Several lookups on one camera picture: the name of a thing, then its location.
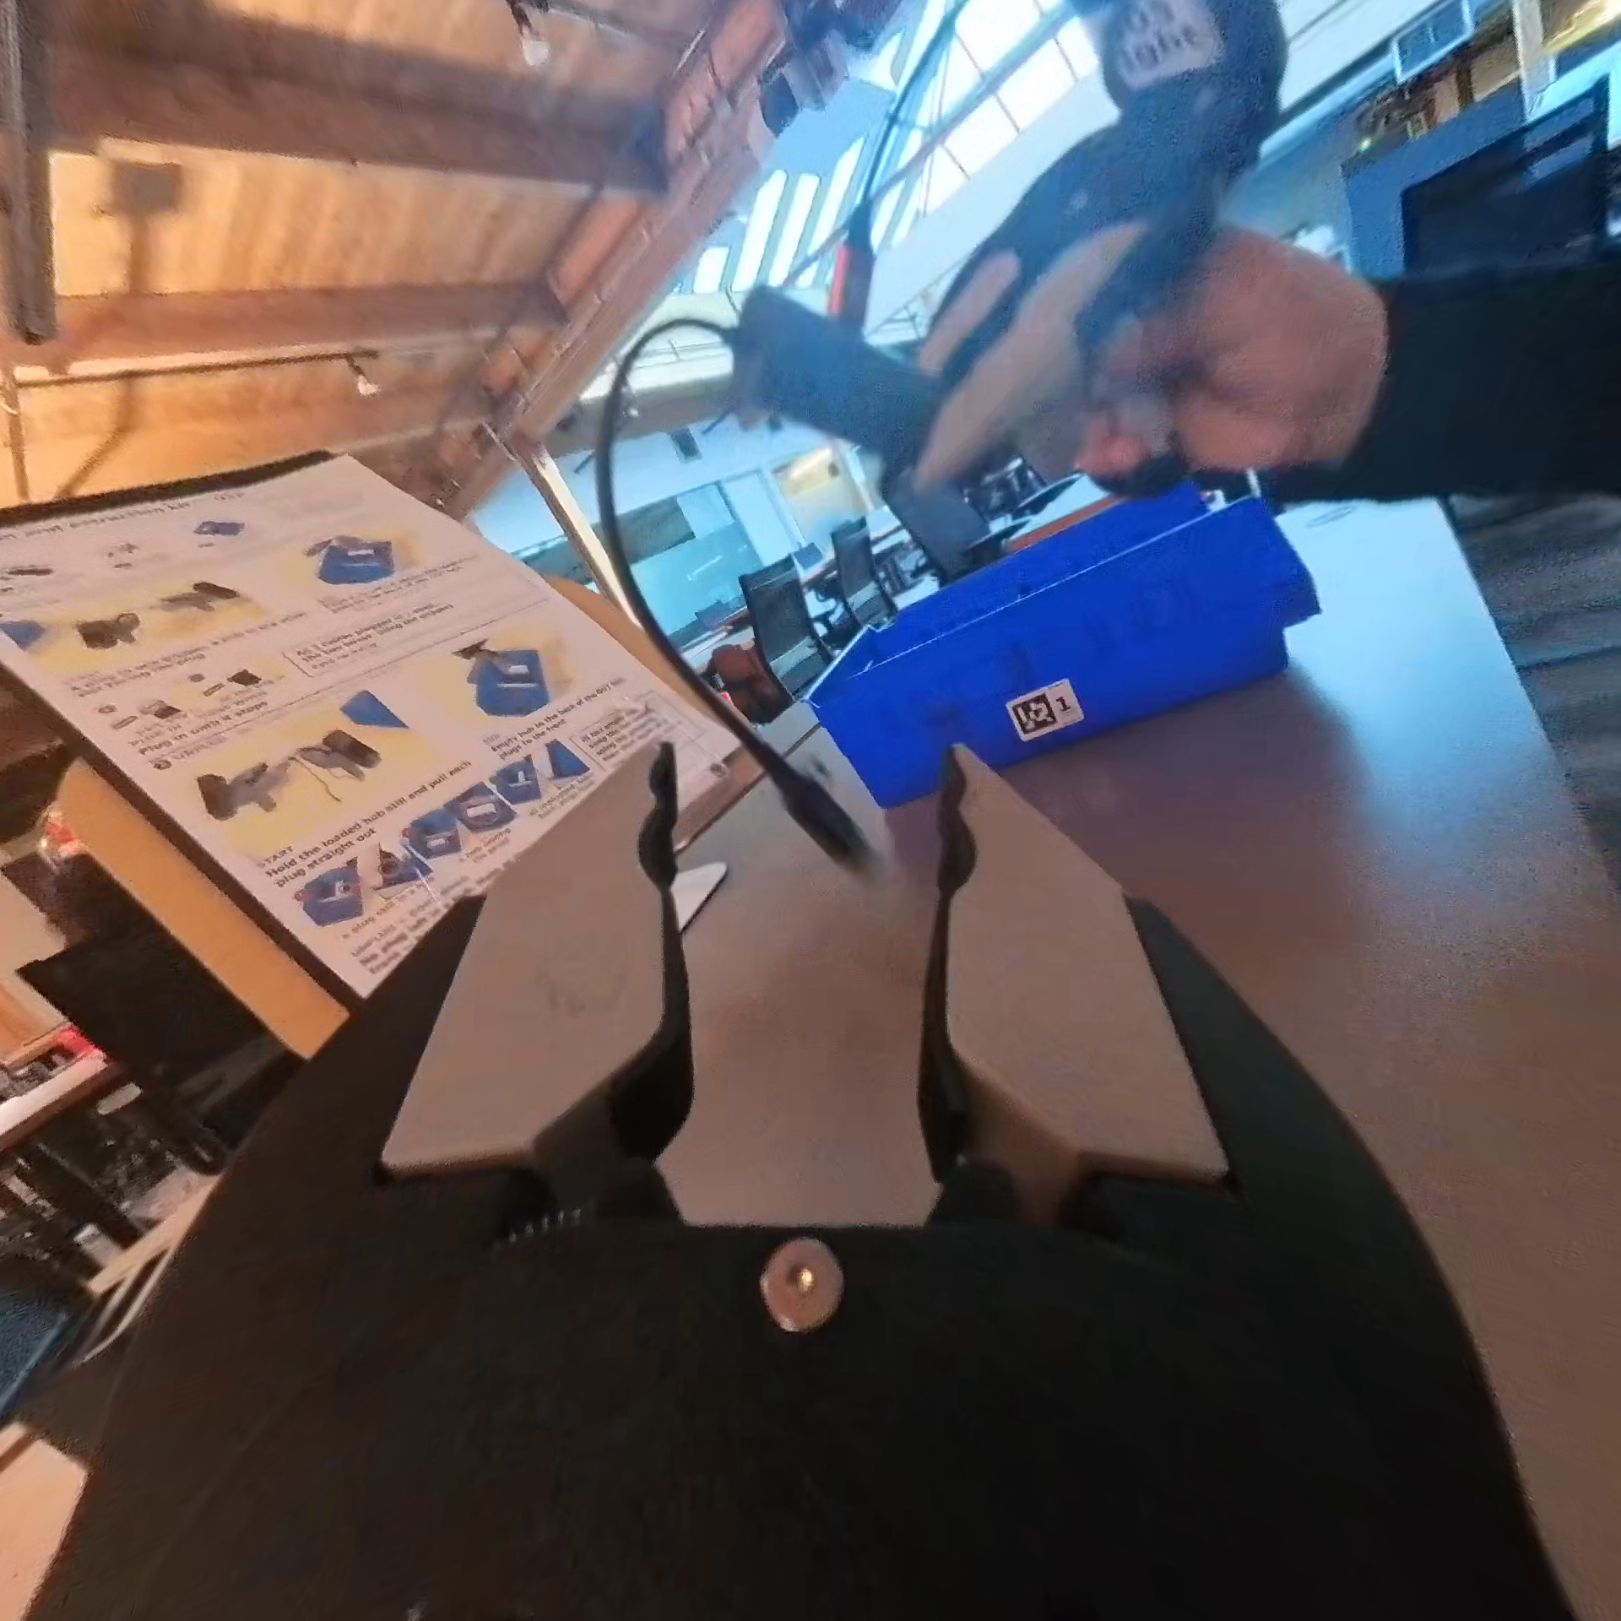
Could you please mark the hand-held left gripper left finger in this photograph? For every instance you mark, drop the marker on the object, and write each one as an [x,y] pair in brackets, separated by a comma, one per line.
[545,1000]

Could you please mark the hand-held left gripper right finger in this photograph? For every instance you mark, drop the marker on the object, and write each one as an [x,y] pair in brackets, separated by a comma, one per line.
[1078,1014]

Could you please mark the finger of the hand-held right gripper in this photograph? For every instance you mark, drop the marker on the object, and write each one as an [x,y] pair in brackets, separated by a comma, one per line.
[1025,317]
[1014,425]

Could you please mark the blue plastic bin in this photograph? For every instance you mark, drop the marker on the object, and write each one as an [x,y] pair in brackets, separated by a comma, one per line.
[1139,620]

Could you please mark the person's right forearm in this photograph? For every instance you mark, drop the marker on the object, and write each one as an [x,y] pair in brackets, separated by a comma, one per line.
[1494,381]

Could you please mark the person's right hand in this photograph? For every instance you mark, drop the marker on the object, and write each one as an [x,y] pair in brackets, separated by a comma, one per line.
[1267,367]

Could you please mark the white stand base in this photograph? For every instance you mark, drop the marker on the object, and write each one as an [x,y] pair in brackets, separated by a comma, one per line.
[697,894]

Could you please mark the black office chair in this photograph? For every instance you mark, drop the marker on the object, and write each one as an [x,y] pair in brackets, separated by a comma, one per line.
[786,620]
[863,564]

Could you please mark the instruction sheet on board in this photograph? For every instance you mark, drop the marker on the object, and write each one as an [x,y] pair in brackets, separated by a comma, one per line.
[317,659]

